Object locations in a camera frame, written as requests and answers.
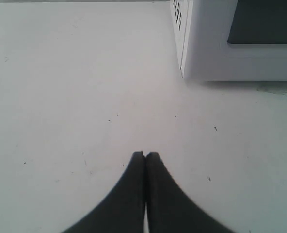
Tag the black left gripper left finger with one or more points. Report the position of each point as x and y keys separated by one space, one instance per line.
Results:
x=123 y=209

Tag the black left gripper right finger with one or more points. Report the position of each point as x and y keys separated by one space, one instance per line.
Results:
x=169 y=209

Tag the white microwave door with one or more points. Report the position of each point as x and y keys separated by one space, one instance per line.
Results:
x=235 y=40

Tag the white microwave oven body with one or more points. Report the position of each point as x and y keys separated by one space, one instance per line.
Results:
x=179 y=13

